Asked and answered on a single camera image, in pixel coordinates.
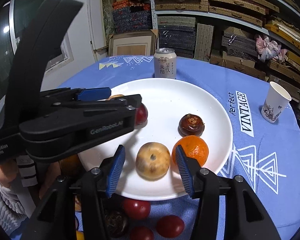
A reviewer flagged dark red plum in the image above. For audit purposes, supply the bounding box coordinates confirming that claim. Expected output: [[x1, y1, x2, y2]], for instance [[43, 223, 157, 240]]
[[135, 103, 148, 126]]

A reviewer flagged tan speckled round fruit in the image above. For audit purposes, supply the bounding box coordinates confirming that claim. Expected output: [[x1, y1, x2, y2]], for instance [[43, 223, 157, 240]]
[[135, 142, 170, 180]]

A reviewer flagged orange tangerine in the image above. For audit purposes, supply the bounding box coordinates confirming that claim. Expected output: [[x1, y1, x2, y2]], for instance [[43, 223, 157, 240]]
[[172, 135, 209, 167]]

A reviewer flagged pale yellow round fruit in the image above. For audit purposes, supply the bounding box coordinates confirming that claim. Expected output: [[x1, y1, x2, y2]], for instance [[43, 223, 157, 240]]
[[107, 94, 124, 101]]

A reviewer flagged small orange citrus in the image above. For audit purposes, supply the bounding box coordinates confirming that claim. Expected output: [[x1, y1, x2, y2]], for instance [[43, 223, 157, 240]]
[[59, 154, 81, 173]]

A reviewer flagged person left hand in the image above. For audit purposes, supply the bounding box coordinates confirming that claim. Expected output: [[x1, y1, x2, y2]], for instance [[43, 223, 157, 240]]
[[0, 159, 18, 188]]

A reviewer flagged white oval plate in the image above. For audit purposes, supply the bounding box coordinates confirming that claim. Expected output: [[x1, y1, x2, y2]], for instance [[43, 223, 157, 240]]
[[78, 78, 233, 201]]

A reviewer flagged silver beverage can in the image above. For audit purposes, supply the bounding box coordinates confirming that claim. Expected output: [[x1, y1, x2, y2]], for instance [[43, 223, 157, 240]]
[[153, 48, 177, 79]]

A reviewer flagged blue patterned tablecloth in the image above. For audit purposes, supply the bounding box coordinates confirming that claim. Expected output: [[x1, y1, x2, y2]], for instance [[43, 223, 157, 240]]
[[58, 56, 300, 239]]

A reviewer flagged framed picture cardboard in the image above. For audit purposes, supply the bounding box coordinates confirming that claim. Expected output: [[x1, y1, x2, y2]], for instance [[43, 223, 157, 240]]
[[108, 29, 159, 56]]

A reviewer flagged white floral paper cup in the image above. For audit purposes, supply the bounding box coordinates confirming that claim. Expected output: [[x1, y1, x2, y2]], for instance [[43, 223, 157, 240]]
[[261, 81, 292, 124]]

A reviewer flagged pink crumpled cloth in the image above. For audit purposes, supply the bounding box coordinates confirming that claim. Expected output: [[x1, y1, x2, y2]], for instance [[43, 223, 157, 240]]
[[256, 35, 288, 63]]

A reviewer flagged metal storage shelf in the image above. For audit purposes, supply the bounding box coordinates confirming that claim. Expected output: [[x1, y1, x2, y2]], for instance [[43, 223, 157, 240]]
[[106, 0, 300, 100]]

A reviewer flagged window frame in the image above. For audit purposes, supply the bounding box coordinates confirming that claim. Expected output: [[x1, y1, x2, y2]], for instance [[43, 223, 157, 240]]
[[0, 0, 75, 116]]

